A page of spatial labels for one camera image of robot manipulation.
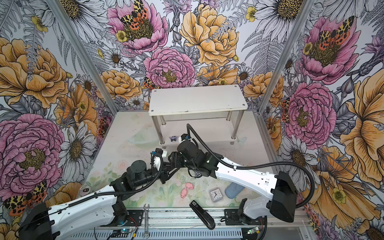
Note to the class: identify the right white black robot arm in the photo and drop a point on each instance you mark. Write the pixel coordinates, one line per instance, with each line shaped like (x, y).
(277, 193)

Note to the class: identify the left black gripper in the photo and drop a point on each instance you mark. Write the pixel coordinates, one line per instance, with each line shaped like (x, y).
(166, 170)

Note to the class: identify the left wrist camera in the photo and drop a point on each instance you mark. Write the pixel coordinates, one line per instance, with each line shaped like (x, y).
(157, 158)

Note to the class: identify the purple round toy figure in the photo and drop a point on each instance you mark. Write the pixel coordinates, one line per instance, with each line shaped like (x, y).
(173, 138)

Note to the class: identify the green circuit board right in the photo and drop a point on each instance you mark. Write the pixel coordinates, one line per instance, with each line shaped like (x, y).
(254, 230)

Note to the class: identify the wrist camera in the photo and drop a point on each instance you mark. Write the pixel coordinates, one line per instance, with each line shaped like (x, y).
(184, 137)
(157, 158)

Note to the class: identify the black stapler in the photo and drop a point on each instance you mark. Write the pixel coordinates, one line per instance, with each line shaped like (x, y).
(203, 215)

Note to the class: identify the green circuit board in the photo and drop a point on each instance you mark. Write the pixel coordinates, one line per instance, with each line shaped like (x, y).
(254, 230)
(124, 232)

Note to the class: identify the small square white clock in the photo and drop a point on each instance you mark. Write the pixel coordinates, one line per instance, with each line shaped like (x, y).
(216, 195)

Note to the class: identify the aluminium front rail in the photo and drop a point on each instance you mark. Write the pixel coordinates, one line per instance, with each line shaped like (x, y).
(184, 224)

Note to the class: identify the white two-tier shelf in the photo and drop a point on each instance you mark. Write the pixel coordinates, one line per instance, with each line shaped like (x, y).
(214, 112)

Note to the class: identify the pink toy centre upper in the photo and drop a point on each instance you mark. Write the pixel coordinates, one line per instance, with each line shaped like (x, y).
(189, 186)

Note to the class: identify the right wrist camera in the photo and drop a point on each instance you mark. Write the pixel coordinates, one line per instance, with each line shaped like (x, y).
(184, 137)

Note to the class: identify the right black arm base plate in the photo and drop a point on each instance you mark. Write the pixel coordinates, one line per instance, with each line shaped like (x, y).
(232, 217)

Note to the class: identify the pink toy centre lower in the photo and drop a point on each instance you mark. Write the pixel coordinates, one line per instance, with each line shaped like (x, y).
(184, 193)

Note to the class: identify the silver wrench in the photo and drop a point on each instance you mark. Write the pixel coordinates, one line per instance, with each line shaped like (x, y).
(146, 233)

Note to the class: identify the pink toy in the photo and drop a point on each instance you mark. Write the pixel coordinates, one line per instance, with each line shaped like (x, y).
(184, 193)
(189, 186)

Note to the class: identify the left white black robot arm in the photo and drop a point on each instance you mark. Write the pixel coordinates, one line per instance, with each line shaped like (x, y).
(103, 208)

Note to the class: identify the silver drink can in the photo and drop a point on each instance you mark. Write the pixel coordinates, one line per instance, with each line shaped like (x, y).
(83, 191)

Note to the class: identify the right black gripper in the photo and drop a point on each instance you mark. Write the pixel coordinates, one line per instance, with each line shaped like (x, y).
(175, 161)

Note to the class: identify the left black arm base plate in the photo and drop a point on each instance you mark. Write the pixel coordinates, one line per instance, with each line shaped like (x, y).
(131, 218)

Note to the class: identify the green circuit board left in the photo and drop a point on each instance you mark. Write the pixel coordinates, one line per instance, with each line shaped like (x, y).
(124, 232)

